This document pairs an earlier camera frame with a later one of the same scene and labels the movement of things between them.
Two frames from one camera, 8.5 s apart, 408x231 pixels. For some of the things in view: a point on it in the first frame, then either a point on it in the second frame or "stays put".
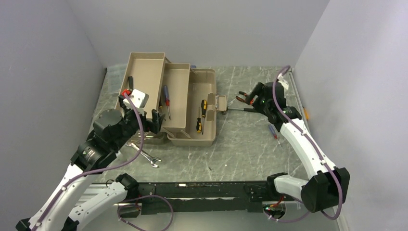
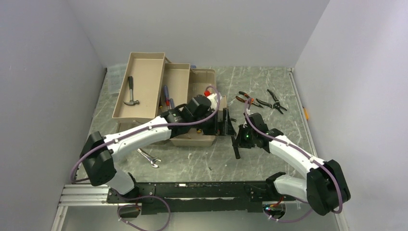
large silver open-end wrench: [151, 159] stays put
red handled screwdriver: [167, 99] stays put
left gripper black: [154, 126] -> [228, 129]
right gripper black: [256, 91] -> [240, 142]
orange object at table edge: [306, 114] stays put
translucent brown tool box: [187, 96] stays put
